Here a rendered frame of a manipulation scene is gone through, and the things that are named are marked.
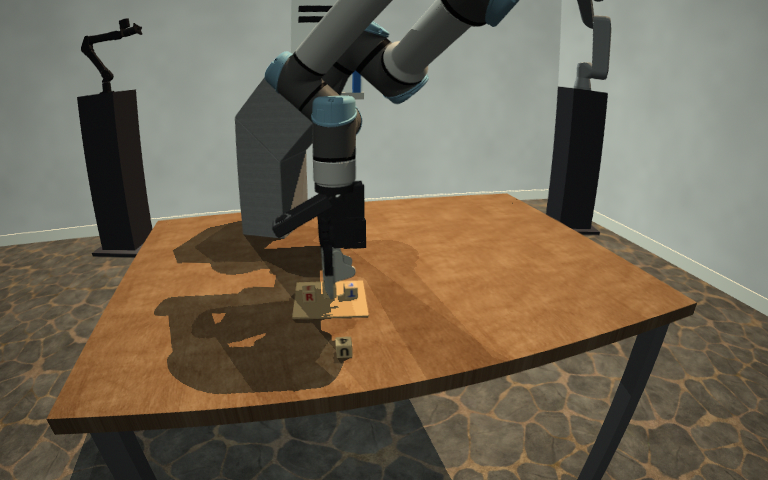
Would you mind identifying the beige letter block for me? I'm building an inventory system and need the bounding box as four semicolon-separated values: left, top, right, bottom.
335;337;353;358
322;282;337;299
302;285;316;303
343;282;358;299

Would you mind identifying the light orange mat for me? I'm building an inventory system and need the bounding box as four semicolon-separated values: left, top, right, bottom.
292;280;369;319

